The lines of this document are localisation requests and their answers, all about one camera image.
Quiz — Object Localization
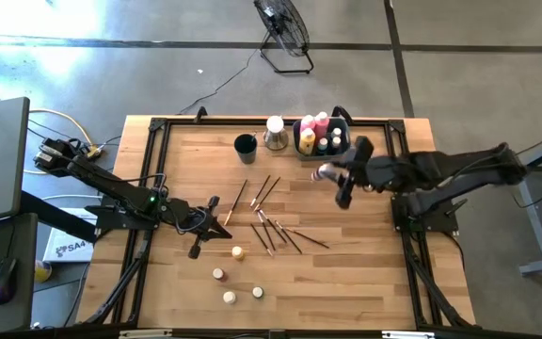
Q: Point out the white printed box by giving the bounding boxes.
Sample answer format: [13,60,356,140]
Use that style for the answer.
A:
[42,206,98,264]

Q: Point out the yellow cable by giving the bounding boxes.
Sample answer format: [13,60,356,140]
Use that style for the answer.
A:
[24,107,101,175]

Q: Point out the yellow round object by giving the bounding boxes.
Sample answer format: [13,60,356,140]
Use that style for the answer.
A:
[34,259,54,283]

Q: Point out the black floor fan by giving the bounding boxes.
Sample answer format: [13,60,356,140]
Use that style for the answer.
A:
[253,0,315,75]

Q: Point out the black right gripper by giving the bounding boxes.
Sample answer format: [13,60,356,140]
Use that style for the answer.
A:
[328,135,398,212]

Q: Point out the black computer mouse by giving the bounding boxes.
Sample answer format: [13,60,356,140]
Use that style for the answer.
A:
[0,257,19,306]

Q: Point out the black paintbrush dark bristles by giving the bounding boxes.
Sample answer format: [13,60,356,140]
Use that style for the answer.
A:
[259,209,289,245]
[256,210,278,252]

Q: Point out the yellow power plug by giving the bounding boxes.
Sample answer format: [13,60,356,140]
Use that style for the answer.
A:
[80,143,103,161]

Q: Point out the large yellow paint bottle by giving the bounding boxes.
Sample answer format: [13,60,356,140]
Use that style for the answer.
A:
[297,127,317,155]

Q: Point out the teal plastic storage bin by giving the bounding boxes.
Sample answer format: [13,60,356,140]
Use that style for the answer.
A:
[292,116,352,162]

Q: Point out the small purple paint bottle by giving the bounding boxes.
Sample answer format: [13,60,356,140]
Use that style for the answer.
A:
[311,162,343,184]

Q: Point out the long black paintbrush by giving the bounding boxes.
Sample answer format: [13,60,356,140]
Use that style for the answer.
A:
[222,178,249,227]
[284,228,331,250]

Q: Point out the dark desk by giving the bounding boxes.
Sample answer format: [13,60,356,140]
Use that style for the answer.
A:
[0,211,40,335]

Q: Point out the large pink paint bottle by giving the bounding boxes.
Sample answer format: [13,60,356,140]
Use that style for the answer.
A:
[299,114,317,135]
[312,110,331,142]

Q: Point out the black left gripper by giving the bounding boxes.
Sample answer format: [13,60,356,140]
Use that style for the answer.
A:
[175,195,233,261]

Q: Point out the loose paintbrushes on table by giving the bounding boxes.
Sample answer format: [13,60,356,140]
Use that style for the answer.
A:
[249,222,276,259]

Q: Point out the black fan cable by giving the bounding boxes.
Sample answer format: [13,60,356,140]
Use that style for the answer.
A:
[178,46,263,116]

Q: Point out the black paintbrush white bristles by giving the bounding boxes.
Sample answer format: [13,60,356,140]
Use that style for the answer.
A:
[249,174,272,209]

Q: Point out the grey metal stand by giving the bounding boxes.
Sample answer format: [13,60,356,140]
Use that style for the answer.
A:
[499,134,542,277]

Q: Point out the teal ribbed plastic cup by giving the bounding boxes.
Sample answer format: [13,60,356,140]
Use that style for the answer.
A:
[232,133,259,166]

